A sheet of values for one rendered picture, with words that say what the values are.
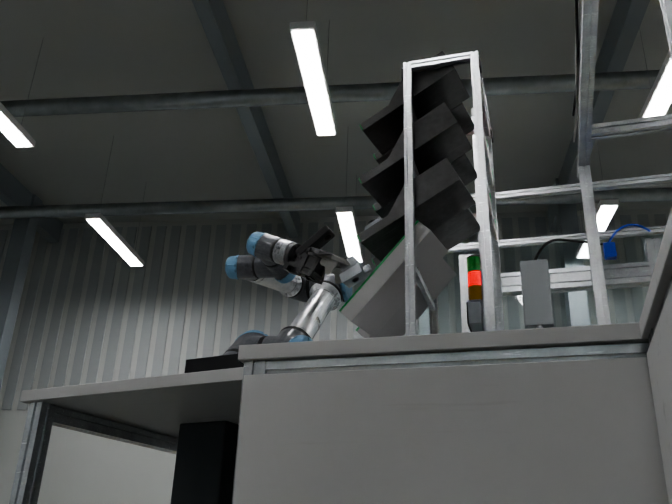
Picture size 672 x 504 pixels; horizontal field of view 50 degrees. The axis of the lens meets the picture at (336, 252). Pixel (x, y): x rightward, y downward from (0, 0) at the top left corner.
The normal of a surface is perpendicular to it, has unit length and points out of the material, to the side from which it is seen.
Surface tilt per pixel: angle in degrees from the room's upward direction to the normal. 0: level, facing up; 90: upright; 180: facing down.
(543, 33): 180
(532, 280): 90
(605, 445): 90
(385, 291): 135
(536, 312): 90
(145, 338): 90
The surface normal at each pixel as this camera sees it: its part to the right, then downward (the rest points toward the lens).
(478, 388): -0.28, -0.40
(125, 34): -0.03, 0.91
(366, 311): 0.61, 0.54
